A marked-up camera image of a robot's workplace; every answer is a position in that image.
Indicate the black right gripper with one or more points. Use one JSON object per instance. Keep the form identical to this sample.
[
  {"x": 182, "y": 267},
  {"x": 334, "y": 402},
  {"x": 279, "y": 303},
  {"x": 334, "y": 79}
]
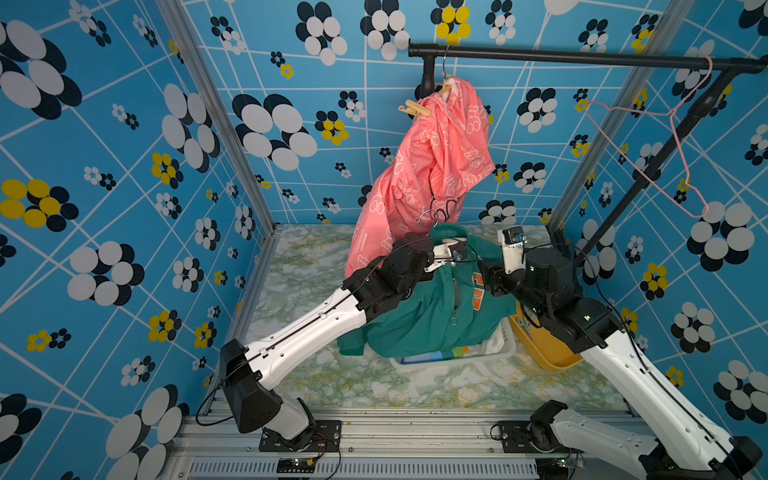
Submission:
[{"x": 494, "y": 276}]

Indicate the green jacket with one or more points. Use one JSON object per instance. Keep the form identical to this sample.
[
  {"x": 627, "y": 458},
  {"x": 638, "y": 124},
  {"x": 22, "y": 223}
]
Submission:
[{"x": 451, "y": 310}]

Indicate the white hanger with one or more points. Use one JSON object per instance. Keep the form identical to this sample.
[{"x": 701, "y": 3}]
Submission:
[{"x": 439, "y": 211}]

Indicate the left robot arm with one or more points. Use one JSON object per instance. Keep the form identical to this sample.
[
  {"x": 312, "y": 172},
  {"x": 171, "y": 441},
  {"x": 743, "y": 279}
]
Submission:
[{"x": 249, "y": 374}]

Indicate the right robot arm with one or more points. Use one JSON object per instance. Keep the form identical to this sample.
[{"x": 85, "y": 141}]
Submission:
[{"x": 683, "y": 443}]

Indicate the wooden hanger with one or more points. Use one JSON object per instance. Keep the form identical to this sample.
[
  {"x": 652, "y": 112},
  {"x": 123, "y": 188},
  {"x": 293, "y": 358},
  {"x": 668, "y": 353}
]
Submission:
[{"x": 444, "y": 87}]

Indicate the white plastic basket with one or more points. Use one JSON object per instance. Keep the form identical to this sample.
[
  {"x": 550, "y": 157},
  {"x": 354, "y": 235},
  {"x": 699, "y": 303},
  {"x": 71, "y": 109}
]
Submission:
[{"x": 500, "y": 345}]

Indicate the pink jacket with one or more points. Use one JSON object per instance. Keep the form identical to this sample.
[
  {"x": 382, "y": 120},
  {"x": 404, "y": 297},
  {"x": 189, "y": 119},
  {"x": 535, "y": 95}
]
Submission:
[{"x": 443, "y": 156}]

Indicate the yellow plastic tray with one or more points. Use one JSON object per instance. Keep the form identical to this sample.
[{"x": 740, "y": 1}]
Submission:
[{"x": 548, "y": 352}]

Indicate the small black electronics board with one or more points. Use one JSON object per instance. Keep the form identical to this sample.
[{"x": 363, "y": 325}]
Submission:
[{"x": 296, "y": 466}]

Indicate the black clothes rack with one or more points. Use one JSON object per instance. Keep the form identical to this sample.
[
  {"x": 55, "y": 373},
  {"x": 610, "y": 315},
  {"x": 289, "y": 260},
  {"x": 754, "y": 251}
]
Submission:
[{"x": 729, "y": 68}]

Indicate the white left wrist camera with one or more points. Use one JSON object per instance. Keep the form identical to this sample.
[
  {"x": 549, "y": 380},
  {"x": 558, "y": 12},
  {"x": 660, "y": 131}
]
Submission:
[{"x": 447, "y": 249}]

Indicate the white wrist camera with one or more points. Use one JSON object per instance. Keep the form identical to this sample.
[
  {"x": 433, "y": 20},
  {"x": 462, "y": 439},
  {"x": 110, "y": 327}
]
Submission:
[
  {"x": 447, "y": 249},
  {"x": 513, "y": 244}
]

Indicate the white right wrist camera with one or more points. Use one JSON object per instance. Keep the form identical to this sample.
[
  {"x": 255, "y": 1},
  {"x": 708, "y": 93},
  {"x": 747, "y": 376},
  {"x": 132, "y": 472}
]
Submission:
[{"x": 513, "y": 244}]

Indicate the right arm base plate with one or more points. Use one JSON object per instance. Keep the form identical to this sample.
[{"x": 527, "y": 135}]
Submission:
[{"x": 521, "y": 437}]

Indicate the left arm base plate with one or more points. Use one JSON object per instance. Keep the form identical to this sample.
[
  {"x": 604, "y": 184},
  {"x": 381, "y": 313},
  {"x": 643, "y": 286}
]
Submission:
[{"x": 320, "y": 436}]

